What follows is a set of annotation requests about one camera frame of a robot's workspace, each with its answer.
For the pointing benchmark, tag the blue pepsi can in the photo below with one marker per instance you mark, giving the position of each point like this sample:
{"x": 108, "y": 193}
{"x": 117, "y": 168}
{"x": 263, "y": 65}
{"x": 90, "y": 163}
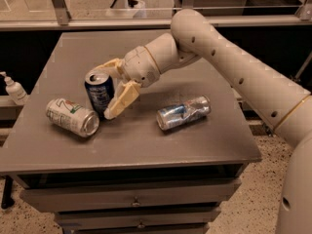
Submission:
{"x": 100, "y": 90}

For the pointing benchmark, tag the top grey drawer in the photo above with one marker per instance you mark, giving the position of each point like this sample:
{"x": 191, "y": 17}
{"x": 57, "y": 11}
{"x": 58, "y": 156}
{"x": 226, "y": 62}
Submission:
{"x": 119, "y": 196}

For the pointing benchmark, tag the middle grey drawer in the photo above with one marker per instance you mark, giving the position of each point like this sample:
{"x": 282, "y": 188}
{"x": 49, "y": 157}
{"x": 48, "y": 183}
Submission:
{"x": 138, "y": 218}

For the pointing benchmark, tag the grey drawer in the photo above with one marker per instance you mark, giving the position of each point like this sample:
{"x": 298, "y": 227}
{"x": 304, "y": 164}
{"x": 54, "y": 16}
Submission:
{"x": 119, "y": 196}
{"x": 138, "y": 218}

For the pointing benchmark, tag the grey drawer cabinet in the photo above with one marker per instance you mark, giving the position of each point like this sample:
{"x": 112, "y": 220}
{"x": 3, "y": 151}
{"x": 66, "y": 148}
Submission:
{"x": 131, "y": 148}

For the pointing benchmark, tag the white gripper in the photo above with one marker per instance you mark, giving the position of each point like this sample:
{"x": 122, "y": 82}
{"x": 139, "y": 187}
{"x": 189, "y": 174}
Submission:
{"x": 140, "y": 66}

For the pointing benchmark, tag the metal railing frame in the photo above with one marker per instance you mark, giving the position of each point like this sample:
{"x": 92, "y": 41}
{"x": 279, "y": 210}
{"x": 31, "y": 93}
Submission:
{"x": 92, "y": 14}

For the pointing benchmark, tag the white 7up can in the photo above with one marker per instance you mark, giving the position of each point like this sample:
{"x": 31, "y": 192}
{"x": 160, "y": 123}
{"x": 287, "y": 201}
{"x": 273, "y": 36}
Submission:
{"x": 72, "y": 116}

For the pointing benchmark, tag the white pump bottle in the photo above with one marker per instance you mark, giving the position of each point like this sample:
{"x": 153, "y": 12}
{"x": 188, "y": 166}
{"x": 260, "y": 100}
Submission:
{"x": 15, "y": 90}

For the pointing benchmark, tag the silver red bull can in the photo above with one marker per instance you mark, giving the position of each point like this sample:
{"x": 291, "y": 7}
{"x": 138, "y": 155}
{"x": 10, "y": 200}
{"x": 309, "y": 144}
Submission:
{"x": 180, "y": 114}

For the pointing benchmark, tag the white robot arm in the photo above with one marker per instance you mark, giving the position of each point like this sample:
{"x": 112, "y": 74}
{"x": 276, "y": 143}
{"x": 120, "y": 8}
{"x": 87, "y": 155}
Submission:
{"x": 283, "y": 105}

